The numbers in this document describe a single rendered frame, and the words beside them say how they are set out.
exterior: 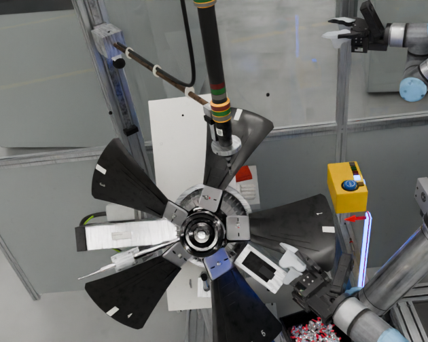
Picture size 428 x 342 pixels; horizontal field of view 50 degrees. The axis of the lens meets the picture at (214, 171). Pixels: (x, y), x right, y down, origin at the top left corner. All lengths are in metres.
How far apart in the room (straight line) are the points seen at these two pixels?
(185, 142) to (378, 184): 1.04
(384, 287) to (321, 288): 0.14
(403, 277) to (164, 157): 0.81
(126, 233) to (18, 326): 1.56
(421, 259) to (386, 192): 1.22
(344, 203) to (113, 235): 0.74
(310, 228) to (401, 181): 1.02
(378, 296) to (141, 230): 0.69
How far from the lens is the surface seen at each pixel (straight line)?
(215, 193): 1.24
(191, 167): 1.48
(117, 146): 1.25
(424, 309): 2.33
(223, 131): 1.03
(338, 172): 1.59
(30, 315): 2.88
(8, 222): 2.48
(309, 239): 1.25
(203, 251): 1.21
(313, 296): 1.10
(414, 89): 1.50
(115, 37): 1.49
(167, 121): 1.51
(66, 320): 2.76
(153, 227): 1.39
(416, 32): 1.59
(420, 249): 1.04
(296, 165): 2.04
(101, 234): 1.44
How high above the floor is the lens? 2.09
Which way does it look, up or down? 39 degrees down
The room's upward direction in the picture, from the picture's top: 10 degrees counter-clockwise
